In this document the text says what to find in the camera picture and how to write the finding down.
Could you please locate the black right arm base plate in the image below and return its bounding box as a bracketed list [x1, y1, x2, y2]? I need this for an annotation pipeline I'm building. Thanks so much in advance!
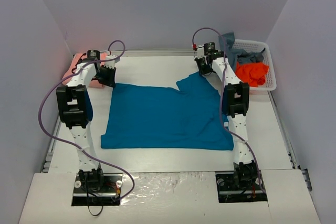
[215, 172, 268, 204]

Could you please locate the thin black cable loop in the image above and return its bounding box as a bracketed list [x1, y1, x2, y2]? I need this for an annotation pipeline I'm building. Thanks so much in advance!
[86, 182, 104, 217]

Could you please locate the teal blue t shirt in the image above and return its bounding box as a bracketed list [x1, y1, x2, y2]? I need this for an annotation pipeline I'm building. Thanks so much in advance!
[100, 73, 234, 151]

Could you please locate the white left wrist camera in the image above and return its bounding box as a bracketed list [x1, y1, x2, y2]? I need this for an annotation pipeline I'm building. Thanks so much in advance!
[101, 51, 120, 69]

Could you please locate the orange t shirt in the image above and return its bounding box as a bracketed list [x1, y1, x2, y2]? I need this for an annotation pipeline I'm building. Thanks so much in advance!
[235, 62, 269, 87]

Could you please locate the pink t shirt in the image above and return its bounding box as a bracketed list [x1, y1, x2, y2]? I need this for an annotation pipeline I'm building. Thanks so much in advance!
[62, 51, 108, 88]

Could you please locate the white plastic laundry basket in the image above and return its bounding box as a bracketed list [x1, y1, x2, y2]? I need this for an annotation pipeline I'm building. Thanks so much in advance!
[232, 39, 277, 94]

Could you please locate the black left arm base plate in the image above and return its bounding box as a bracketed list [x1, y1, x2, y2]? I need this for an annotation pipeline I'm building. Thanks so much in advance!
[71, 174, 123, 207]

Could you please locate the grey t shirt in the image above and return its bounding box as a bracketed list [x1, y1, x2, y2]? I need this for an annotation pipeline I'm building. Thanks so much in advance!
[218, 31, 266, 71]

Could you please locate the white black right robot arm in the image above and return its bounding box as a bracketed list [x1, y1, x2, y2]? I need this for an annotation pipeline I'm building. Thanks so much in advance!
[193, 42, 259, 190]

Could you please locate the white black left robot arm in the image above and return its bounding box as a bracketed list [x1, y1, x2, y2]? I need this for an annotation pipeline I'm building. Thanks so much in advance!
[56, 50, 116, 191]

